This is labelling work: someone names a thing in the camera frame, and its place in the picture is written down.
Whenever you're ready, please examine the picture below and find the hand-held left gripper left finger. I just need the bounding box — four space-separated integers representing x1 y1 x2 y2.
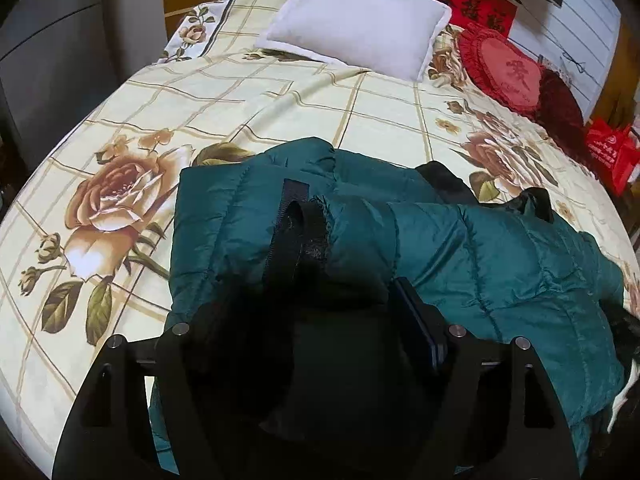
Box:
51 322 222 480

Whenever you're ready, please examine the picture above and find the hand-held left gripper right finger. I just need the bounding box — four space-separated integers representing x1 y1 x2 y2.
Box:
390 276 582 480

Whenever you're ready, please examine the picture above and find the dark green padded jacket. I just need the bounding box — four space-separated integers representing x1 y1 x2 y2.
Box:
149 136 640 480

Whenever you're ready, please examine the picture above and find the red shopping bag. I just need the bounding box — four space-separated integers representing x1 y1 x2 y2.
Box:
584 116 640 199

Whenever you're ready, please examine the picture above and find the dark red fluffy cushion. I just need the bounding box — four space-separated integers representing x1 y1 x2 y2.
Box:
536 66 587 142

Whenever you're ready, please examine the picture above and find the floral checked bed sheet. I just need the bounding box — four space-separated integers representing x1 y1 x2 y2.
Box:
0 0 640 480

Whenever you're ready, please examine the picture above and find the red heart-shaped cushion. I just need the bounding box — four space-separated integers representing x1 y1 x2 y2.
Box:
456 24 547 122

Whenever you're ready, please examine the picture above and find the white pillow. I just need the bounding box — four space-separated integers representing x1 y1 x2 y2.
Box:
255 0 453 83

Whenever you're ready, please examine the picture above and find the grey cabinet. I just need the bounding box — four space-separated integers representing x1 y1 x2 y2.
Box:
0 0 170 171

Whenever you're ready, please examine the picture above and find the white headboard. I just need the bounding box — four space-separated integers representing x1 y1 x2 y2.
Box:
447 0 623 118

